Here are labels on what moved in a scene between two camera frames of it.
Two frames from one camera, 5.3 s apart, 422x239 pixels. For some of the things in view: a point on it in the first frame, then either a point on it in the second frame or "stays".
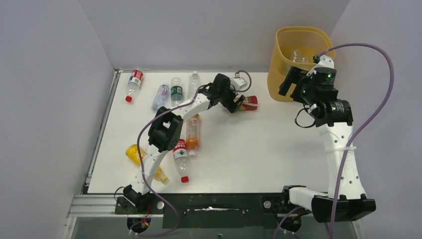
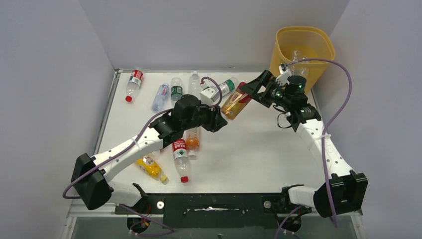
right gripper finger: (299, 94) → (263, 98)
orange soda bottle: (192, 135) stays
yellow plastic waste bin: (293, 46) stays
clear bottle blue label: (296, 56) stays
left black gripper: (231, 106) → (216, 121)
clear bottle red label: (134, 83) stays
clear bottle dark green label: (176, 93) stays
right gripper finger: (293, 76) → (258, 85)
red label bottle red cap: (181, 159) stays
